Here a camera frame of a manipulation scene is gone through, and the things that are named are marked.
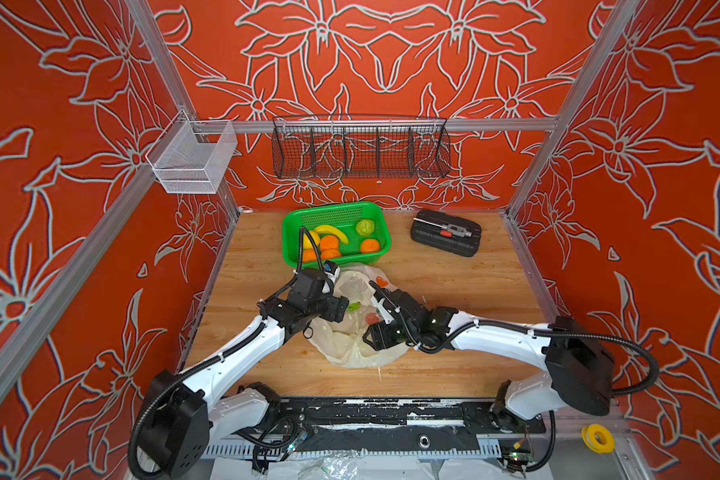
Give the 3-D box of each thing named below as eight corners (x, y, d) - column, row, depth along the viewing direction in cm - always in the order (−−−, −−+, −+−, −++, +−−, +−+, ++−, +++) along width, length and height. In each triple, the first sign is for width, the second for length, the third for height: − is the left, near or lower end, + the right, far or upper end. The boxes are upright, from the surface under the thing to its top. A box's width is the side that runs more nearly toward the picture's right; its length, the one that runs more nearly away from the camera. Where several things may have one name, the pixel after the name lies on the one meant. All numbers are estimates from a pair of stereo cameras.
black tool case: (407, 243, 110) (409, 231, 105) (413, 217, 119) (415, 205, 114) (475, 257, 106) (481, 246, 101) (476, 229, 114) (481, 218, 109)
